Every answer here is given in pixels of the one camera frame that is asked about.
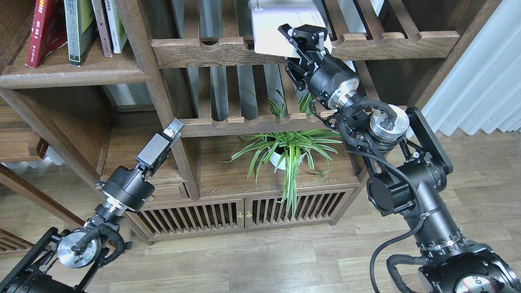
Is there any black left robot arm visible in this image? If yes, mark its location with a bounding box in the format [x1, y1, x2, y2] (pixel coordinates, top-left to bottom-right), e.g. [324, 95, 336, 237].
[1, 118, 184, 293]

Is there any white green upright book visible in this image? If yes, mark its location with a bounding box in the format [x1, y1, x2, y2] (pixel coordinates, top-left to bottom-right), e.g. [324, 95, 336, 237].
[105, 0, 128, 54]

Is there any red cover book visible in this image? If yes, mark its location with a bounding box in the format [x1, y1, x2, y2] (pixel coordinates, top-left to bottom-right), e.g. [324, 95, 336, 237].
[26, 0, 67, 68]

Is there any white plant pot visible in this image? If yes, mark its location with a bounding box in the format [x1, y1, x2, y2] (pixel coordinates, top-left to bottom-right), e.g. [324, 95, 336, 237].
[269, 148, 306, 173]

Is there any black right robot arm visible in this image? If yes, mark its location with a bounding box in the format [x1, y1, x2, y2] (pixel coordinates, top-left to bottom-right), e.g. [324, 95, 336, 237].
[278, 24, 520, 293]

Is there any brown spine upright book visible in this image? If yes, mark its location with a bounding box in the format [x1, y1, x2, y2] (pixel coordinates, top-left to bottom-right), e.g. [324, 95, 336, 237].
[91, 0, 112, 58]

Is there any black yellow-green cover book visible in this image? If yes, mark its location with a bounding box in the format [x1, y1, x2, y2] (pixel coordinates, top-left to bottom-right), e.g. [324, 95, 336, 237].
[64, 0, 96, 67]

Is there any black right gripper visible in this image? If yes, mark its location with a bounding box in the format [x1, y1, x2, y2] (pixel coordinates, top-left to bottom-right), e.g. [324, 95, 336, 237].
[278, 24, 363, 110]

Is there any white lavender cover book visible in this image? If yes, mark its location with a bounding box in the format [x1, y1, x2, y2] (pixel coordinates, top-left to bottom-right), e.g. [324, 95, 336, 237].
[249, 0, 327, 58]

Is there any dark wooden side furniture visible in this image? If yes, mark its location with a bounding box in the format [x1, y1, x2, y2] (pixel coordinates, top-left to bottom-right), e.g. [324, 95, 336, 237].
[0, 100, 98, 243]

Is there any white pleated curtain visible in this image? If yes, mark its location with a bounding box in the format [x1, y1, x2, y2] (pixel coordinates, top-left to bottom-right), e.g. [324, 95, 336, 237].
[406, 0, 521, 135]

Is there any brown wooden bookshelf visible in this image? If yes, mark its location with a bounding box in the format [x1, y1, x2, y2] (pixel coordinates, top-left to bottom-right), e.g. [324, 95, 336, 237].
[0, 0, 503, 246]

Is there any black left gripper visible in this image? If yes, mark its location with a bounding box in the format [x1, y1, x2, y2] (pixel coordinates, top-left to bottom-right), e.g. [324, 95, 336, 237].
[96, 118, 184, 211]

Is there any green spider plant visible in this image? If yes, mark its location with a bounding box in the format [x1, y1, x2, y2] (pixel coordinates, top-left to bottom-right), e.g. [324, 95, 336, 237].
[220, 89, 346, 220]

